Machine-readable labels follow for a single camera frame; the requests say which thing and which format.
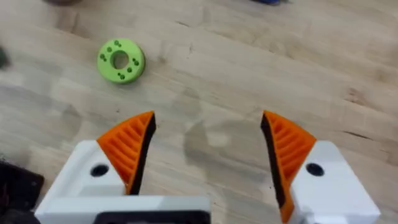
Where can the blue electric screwdriver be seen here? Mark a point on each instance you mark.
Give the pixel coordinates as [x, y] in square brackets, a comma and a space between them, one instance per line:
[266, 2]

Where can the green disc with holes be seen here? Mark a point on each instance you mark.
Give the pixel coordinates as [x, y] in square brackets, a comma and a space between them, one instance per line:
[120, 61]

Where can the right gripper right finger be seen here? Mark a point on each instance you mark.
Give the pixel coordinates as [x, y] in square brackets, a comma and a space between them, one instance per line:
[298, 161]

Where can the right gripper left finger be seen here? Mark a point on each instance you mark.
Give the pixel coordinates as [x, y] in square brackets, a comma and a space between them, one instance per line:
[124, 149]

